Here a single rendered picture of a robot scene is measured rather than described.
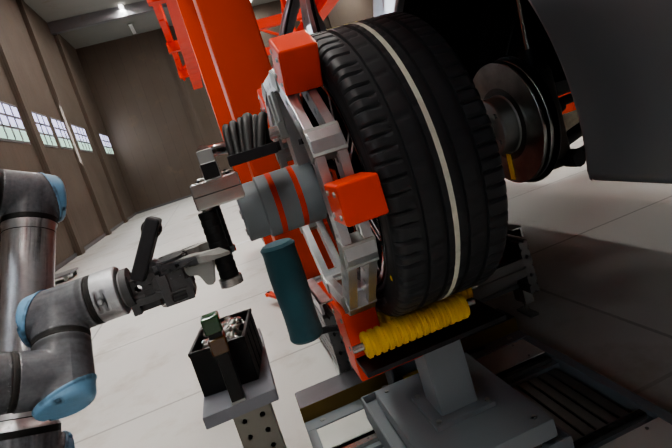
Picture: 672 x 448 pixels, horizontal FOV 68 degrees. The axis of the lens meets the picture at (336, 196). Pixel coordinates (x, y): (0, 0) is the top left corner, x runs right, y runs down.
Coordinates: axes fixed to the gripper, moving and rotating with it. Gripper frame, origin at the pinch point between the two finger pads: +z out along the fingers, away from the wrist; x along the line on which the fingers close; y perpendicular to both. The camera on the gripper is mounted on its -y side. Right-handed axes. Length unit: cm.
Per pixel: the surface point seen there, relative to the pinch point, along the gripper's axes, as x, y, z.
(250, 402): -15.4, 38.8, -7.5
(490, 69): -21, -17, 75
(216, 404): -19.2, 37.9, -15.0
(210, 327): -15.1, 19.1, -10.1
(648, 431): 2, 75, 77
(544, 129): -6, 0, 75
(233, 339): -23.4, 26.4, -7.0
